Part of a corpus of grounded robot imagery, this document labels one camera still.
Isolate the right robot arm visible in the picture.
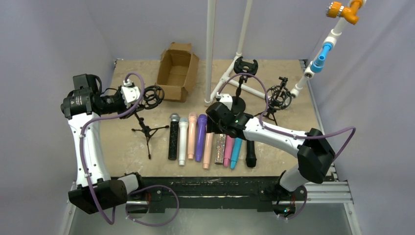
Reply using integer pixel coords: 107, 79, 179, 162
206, 102, 335, 192

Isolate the tripod shock mount stand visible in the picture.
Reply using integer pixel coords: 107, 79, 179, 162
131, 85, 169, 159
264, 76, 293, 125

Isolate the black microphone orange cap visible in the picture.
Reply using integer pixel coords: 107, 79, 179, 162
245, 141, 257, 168

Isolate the blue microphone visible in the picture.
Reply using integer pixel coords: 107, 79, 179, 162
230, 138, 243, 170

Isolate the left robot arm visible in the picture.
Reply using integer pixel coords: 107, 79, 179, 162
61, 74, 145, 214

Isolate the black sparkly microphone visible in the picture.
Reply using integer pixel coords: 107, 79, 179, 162
168, 113, 180, 161

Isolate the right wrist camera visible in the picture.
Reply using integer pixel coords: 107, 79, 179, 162
215, 93, 233, 110

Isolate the white PVC pipe frame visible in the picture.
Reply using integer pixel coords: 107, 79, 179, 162
204, 0, 253, 106

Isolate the aluminium rail frame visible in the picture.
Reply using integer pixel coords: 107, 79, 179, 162
59, 59, 353, 235

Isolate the cardboard box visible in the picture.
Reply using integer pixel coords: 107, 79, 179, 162
156, 42, 199, 103

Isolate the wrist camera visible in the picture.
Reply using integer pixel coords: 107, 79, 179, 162
215, 93, 233, 110
120, 79, 140, 108

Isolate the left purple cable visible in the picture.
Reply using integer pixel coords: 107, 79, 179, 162
79, 71, 180, 228

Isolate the round base mic stand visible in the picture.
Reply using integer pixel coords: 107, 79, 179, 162
231, 56, 258, 114

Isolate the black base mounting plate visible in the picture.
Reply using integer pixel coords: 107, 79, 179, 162
128, 176, 306, 215

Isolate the pink microphone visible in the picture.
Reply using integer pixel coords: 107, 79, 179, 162
223, 136, 234, 167

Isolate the white microphone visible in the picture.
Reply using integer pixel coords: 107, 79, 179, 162
178, 117, 189, 166

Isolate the glitter sequin microphone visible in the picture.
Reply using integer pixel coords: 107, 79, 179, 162
214, 134, 226, 165

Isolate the beige microphone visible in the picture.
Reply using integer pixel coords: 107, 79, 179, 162
187, 112, 197, 160
203, 132, 214, 170

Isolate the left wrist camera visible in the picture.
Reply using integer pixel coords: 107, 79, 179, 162
120, 79, 140, 108

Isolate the purple microphone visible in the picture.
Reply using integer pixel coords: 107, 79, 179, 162
195, 114, 208, 162

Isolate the PVC pipe with coloured fittings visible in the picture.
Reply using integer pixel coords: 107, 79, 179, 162
290, 0, 367, 98

